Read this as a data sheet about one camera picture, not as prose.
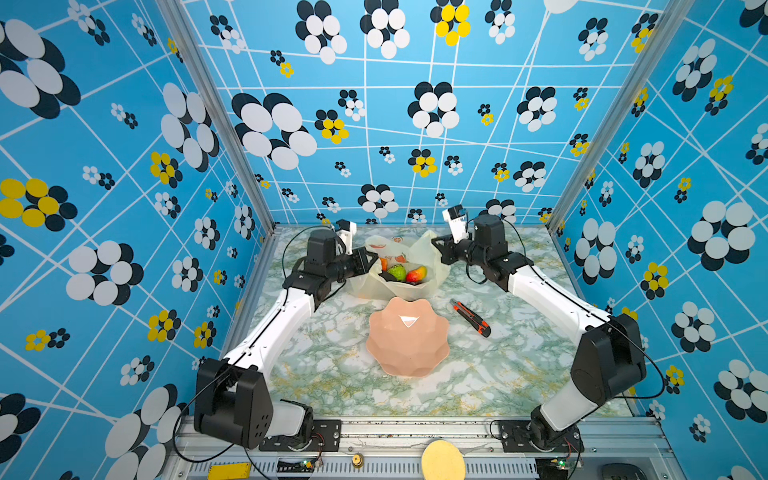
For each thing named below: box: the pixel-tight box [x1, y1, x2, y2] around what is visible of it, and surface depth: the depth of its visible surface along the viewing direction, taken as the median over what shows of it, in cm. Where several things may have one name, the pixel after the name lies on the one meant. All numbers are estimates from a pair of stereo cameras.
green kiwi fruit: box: [387, 264, 407, 282], surface depth 101 cm
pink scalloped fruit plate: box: [366, 297, 450, 378], surface depth 91 cm
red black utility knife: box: [449, 298, 491, 338], surface depth 95 cm
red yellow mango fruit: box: [406, 266, 428, 283], surface depth 103 cm
